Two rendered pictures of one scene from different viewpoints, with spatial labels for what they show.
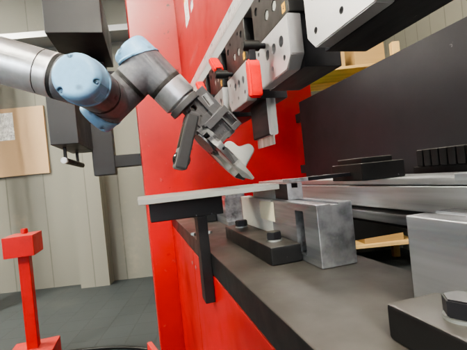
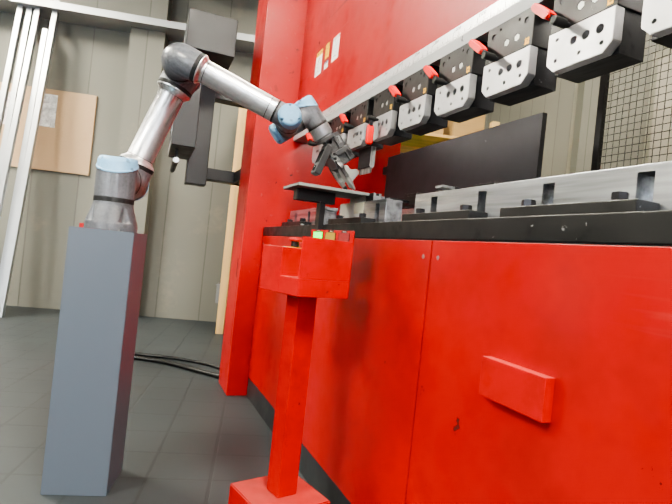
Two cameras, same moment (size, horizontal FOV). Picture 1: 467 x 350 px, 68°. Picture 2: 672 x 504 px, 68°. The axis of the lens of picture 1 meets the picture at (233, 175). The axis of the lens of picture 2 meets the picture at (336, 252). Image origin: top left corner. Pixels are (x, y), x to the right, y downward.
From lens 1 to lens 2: 1.12 m
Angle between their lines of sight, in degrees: 7
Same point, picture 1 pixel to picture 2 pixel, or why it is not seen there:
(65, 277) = not seen: hidden behind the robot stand
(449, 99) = (479, 173)
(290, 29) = (391, 117)
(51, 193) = (84, 199)
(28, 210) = (52, 214)
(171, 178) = (270, 195)
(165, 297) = (244, 294)
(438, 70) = (477, 154)
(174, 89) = (324, 129)
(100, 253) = not seen: hidden behind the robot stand
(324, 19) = (405, 120)
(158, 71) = (317, 118)
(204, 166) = not seen: hidden behind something
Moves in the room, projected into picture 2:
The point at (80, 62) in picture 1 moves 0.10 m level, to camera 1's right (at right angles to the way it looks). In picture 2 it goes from (294, 109) to (325, 113)
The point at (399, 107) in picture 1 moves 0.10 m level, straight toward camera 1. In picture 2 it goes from (454, 174) to (451, 170)
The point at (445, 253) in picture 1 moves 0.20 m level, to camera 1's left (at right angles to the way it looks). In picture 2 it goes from (422, 203) to (352, 195)
